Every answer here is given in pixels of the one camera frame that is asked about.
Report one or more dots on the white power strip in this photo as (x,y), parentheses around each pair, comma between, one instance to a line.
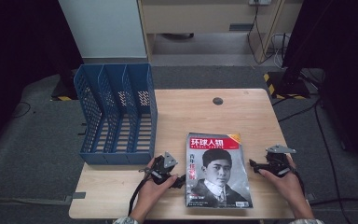
(259,2)

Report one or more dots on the beige wooden desk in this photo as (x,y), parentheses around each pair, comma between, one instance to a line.
(199,18)

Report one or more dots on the person's left hand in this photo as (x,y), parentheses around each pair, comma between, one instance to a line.
(150,194)

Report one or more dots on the grey tape piece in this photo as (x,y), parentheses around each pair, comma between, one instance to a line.
(78,196)
(310,196)

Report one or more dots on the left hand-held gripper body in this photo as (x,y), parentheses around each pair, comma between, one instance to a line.
(162,171)

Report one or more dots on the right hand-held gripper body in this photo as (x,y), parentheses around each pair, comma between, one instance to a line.
(276,163)

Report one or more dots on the white cabinet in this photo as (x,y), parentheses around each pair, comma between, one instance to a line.
(105,28)

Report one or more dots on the dark curtain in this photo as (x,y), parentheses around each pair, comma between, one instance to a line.
(348,62)
(18,46)

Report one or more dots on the portrait cover magazine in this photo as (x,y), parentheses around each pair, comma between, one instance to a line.
(217,174)

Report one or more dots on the person's right hand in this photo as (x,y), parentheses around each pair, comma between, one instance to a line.
(289,186)

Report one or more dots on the blue plastic file rack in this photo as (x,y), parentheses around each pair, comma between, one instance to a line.
(115,157)

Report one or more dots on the grey round table grommet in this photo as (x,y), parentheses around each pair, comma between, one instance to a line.
(217,101)

